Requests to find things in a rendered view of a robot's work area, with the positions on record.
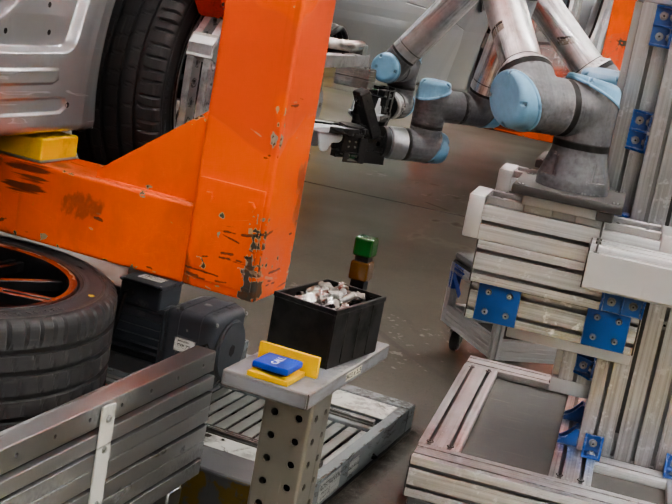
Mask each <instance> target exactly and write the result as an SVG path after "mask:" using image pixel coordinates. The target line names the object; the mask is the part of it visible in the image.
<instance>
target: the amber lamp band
mask: <svg viewBox="0 0 672 504"><path fill-rule="evenodd" d="M373 269H374V262H373V261H372V262H370V263H364V262H361V261H357V260H354V259H353V260H352V261H351V264H350V270H349V275H348V277H349V278H350V279H353V280H357V281H361V282H367V281H369V280H371V279H372V275H373Z"/></svg>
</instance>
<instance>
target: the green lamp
mask: <svg viewBox="0 0 672 504"><path fill-rule="evenodd" d="M378 243H379V238H377V237H373V236H369V235H365V234H361V235H358V236H356V238H355V243H354V248H353V254H354V255H357V256H360V257H364V258H368V259H370V258H372V257H375V256H376V253H377V248H378Z"/></svg>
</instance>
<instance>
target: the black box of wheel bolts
mask: <svg viewBox="0 0 672 504"><path fill-rule="evenodd" d="M274 296H275V297H274V303H273V309H272V315H271V320H270V326H269V332H268V338H267V342H270V343H273V344H277V345H280V346H284V347H287V348H290V349H294V350H297V351H301V352H304V353H307V354H311V355H314V356H318V357H321V362H320V368H322V369H325V370H327V369H329V368H332V367H335V366H337V365H340V364H343V363H345V362H348V361H351V360H354V359H356V358H359V357H362V356H364V355H367V354H370V353H372V352H375V349H376V344H377V338H378V333H379V328H380V323H381V318H382V312H383V307H384V302H385V301H386V298H387V297H386V296H382V295H379V294H376V293H373V292H370V291H366V290H363V289H360V288H357V287H354V286H350V285H347V284H346V283H344V282H338V281H334V280H331V279H328V278H325V279H321V280H317V281H313V282H309V283H305V284H301V285H297V286H293V287H289V288H285V289H280V290H276V291H274Z"/></svg>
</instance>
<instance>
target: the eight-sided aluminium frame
mask: <svg viewBox="0 0 672 504"><path fill-rule="evenodd" d="M222 22H223V20H222V19H218V18H213V17H208V16H205V17H204V18H203V20H202V21H201V23H200V24H199V26H198V28H197V29H196V31H193V33H192V36H191V39H190V40H189V44H188V48H187V50H186V55H187V57H186V64H185V71H184V77H183V84H182V91H181V97H180V104H179V110H178V117H177V124H176V127H175V128H177V127H179V126H181V125H183V124H185V123H187V122H189V121H191V120H193V114H194V107H195V101H196V94H197V88H198V81H199V75H200V68H201V62H203V65H202V71H201V78H200V84H199V91H198V97H197V104H196V110H195V116H194V118H196V117H198V116H200V115H202V114H204V113H206V112H208V111H209V105H210V99H211V93H212V86H213V80H214V73H215V67H216V61H217V54H218V48H219V41H220V35H221V28H222ZM175 128H174V129H175Z"/></svg>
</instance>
